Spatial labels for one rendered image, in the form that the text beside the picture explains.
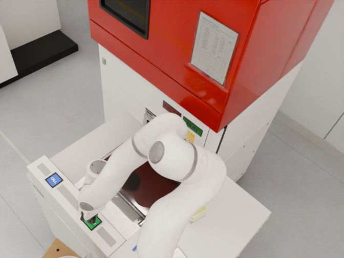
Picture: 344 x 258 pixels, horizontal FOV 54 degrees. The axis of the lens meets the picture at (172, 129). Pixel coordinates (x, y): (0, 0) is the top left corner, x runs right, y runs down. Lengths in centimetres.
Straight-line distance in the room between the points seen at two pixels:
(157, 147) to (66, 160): 104
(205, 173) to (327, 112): 228
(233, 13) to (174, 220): 61
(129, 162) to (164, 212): 25
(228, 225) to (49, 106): 211
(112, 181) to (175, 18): 60
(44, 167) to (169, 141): 92
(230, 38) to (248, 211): 77
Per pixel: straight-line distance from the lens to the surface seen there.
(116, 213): 153
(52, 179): 154
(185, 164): 76
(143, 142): 96
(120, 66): 174
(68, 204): 148
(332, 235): 284
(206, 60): 119
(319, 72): 287
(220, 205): 150
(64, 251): 126
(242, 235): 147
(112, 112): 208
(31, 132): 298
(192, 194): 85
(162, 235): 83
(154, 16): 130
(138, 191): 155
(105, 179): 106
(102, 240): 140
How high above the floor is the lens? 227
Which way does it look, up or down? 51 degrees down
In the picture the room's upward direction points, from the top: 10 degrees clockwise
